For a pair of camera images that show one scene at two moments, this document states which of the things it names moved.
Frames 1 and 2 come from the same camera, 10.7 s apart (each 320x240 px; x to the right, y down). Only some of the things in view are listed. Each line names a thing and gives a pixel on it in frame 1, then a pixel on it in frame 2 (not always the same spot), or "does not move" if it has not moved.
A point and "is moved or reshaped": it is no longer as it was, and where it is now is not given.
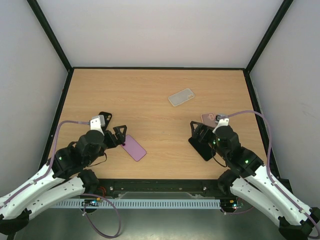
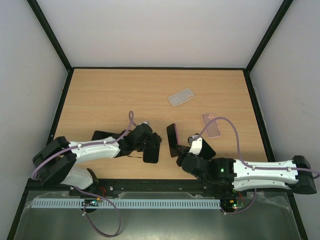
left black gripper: (121, 139) → (153, 142)
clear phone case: (180, 97) does not move
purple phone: (137, 152) is moved or reshaped
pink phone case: (209, 119) does not move
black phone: (203, 149) does not move
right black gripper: (203, 134) → (180, 149)
